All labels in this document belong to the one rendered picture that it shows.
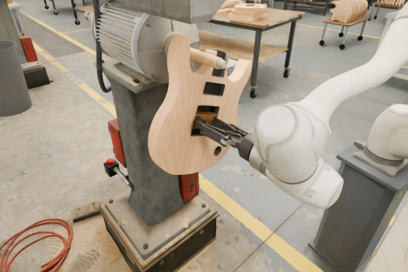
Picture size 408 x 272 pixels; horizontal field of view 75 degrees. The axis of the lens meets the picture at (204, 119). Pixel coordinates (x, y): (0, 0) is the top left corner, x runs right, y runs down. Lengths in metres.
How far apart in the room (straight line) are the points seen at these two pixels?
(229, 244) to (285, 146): 1.40
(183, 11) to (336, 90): 0.34
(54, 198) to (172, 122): 1.66
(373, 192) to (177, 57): 1.07
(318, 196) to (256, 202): 1.44
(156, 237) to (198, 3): 1.19
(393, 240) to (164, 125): 0.62
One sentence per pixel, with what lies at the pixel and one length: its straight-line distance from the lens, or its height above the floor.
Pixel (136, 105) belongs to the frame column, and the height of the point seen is 1.00.
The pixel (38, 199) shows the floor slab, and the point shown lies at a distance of 2.35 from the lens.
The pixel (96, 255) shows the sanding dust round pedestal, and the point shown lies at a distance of 1.87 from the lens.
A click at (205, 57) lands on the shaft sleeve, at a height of 1.26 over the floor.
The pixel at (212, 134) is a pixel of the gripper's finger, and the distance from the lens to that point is 0.73.
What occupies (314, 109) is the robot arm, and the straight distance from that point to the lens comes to 0.53.
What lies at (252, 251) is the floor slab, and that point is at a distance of 1.80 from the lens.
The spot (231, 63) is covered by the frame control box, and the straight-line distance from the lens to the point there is 1.16.
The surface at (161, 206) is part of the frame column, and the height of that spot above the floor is 0.38.
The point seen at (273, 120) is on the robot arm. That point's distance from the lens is 0.46.
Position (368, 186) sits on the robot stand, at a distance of 1.44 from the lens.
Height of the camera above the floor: 1.50
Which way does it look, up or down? 31 degrees down
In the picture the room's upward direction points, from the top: straight up
